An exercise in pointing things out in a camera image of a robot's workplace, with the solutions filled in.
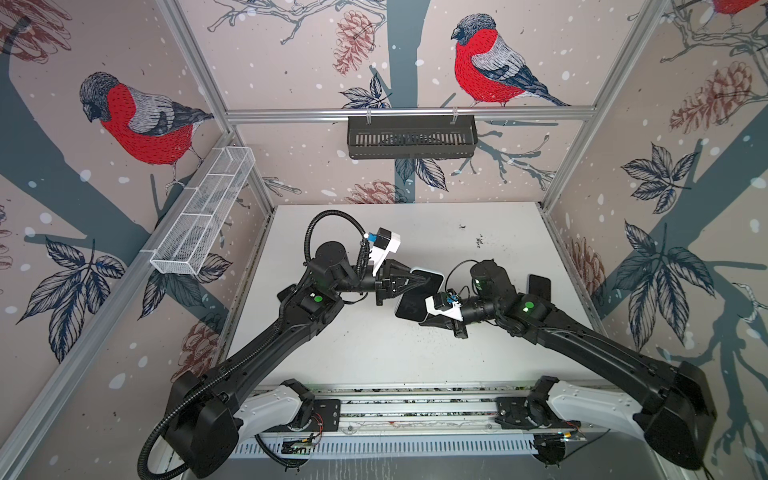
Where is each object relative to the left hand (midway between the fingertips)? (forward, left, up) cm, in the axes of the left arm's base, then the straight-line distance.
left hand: (421, 286), depth 59 cm
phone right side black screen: (+19, -44, -34) cm, 59 cm away
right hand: (-1, 0, -15) cm, 15 cm away
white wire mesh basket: (+27, +57, -5) cm, 63 cm away
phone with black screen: (-2, +2, -4) cm, 5 cm away
